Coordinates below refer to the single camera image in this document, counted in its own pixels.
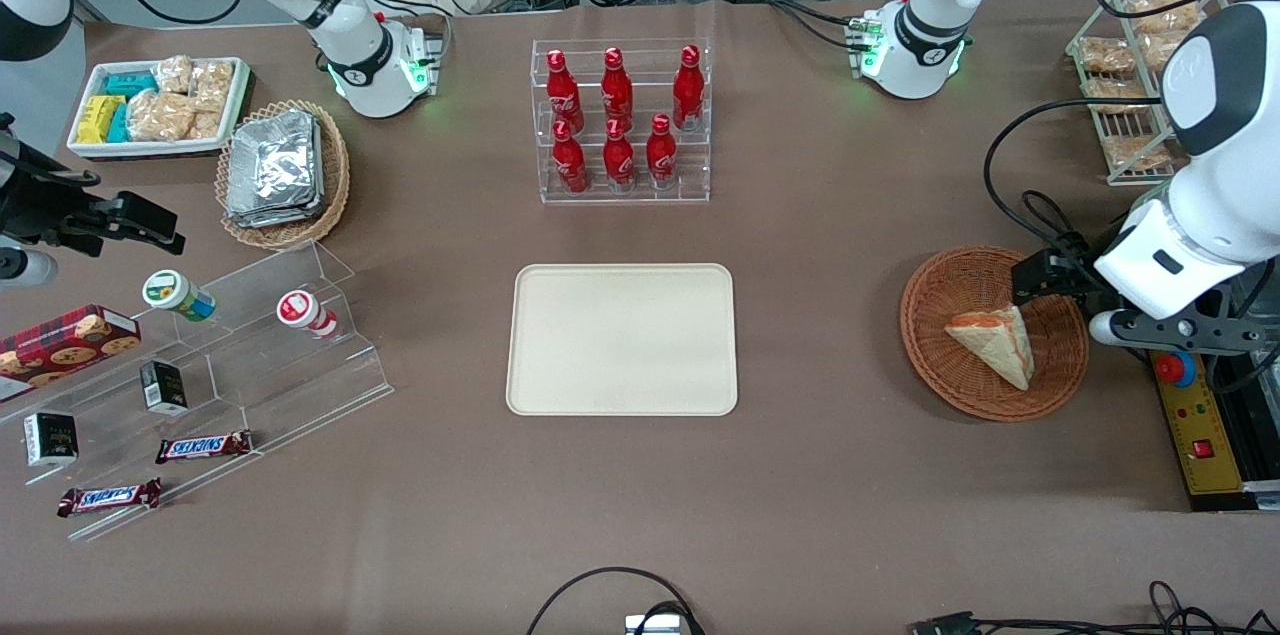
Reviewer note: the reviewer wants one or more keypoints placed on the green lid snack cup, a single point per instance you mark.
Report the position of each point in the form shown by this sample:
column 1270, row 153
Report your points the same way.
column 178, row 295

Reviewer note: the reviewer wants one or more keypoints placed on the yellow snack pack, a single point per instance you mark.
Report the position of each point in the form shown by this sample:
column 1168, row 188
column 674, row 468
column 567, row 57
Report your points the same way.
column 97, row 118

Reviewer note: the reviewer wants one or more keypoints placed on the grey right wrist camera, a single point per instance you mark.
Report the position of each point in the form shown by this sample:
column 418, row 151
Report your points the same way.
column 25, row 267

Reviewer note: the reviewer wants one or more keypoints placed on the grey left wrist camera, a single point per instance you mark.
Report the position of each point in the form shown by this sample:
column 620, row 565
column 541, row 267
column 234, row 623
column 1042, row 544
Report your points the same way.
column 1115, row 327

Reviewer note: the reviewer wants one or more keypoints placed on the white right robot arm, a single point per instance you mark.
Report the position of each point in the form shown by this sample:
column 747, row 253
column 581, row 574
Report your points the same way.
column 350, row 65

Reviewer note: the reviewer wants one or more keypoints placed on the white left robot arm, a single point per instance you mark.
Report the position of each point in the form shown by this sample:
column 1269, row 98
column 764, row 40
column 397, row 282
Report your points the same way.
column 930, row 25

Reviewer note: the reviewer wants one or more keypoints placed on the brown snickers bar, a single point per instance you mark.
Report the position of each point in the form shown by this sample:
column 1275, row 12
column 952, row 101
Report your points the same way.
column 203, row 447
column 108, row 497

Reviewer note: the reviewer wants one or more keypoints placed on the red lid snack cup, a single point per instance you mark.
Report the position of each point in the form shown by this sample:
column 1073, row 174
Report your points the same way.
column 305, row 312

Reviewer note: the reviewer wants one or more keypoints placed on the clear rice cracker bag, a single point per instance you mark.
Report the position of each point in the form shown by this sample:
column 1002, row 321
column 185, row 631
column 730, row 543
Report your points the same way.
column 160, row 117
column 212, row 85
column 205, row 125
column 174, row 74

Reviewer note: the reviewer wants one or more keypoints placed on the clear acrylic bottle rack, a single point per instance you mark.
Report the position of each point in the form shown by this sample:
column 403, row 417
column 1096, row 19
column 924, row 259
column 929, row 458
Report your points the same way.
column 690, row 170

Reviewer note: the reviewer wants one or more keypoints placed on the silver foil pack stack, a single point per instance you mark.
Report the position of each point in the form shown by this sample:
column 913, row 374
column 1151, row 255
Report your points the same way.
column 275, row 165

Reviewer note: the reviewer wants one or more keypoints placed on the triangular sandwich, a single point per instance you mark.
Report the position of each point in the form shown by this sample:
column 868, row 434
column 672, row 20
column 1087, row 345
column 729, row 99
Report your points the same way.
column 995, row 347

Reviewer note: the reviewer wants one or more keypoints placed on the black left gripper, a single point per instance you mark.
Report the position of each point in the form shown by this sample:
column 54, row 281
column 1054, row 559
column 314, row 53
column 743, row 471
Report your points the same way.
column 1078, row 277

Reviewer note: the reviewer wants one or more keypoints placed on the teal snack pack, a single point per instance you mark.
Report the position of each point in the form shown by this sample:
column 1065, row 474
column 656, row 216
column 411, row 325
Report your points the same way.
column 130, row 84
column 119, row 125

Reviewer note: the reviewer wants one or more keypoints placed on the red cola bottle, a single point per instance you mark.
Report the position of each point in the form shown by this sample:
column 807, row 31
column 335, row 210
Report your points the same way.
column 687, row 93
column 616, row 93
column 618, row 160
column 563, row 95
column 570, row 163
column 661, row 157

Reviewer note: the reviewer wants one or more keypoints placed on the round brown wicker basket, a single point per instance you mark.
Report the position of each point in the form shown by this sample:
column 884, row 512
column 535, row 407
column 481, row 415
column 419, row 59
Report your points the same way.
column 960, row 385

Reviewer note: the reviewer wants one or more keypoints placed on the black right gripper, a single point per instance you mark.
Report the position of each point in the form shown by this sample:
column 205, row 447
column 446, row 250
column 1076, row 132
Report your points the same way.
column 42, row 207

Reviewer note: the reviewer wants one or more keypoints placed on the bagged bread snack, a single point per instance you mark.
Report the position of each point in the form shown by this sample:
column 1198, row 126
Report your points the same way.
column 1105, row 55
column 1115, row 95
column 1160, row 12
column 1160, row 48
column 1135, row 153

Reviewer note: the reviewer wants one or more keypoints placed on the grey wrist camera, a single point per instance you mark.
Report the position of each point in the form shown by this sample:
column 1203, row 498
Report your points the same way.
column 25, row 267
column 1115, row 327

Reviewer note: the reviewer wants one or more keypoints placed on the clear acrylic stepped display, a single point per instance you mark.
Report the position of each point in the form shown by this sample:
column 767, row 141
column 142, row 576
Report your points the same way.
column 280, row 385

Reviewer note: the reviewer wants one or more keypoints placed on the small black box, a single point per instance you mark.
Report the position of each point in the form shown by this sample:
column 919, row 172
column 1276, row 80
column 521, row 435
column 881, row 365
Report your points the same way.
column 163, row 387
column 50, row 439

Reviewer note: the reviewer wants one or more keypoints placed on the red emergency stop button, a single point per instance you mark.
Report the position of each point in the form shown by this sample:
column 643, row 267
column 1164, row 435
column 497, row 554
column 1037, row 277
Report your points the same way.
column 1176, row 369

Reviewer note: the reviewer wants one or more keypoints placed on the yellow control panel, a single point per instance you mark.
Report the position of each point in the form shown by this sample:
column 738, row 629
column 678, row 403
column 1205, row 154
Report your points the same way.
column 1205, row 435

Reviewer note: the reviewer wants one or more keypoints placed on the cream plastic tray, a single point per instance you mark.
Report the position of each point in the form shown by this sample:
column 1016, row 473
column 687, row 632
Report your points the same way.
column 620, row 340

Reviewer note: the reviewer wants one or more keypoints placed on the white rectangular snack tray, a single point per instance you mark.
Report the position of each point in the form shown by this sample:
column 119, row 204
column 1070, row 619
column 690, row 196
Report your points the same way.
column 100, row 150

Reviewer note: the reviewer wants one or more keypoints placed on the red tartan cookie box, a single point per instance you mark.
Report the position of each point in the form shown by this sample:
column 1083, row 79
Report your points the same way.
column 65, row 347

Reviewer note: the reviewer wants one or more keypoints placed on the silver metal camera mount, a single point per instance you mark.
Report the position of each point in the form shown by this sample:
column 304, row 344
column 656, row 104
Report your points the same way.
column 655, row 625

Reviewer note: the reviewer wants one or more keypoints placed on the oval tan wicker basket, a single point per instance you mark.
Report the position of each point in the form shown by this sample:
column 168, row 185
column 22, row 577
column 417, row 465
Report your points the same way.
column 335, row 185

